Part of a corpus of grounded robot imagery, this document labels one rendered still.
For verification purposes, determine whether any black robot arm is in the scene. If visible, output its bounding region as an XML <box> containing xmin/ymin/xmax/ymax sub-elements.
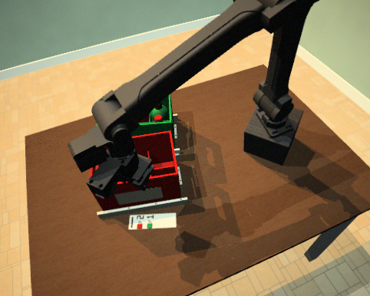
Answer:
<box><xmin>68</xmin><ymin>0</ymin><xmax>319</xmax><ymax>199</ymax></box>

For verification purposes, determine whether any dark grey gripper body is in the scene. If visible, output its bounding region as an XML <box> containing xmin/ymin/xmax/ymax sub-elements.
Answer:
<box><xmin>111</xmin><ymin>146</ymin><xmax>152</xmax><ymax>186</ymax></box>

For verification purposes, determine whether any white paper pick list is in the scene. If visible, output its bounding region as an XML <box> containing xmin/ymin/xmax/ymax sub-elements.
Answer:
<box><xmin>129</xmin><ymin>213</ymin><xmax>177</xmax><ymax>230</ymax></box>

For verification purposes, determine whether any red crate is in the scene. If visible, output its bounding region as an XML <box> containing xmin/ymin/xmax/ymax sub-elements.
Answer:
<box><xmin>92</xmin><ymin>133</ymin><xmax>181</xmax><ymax>211</ymax></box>

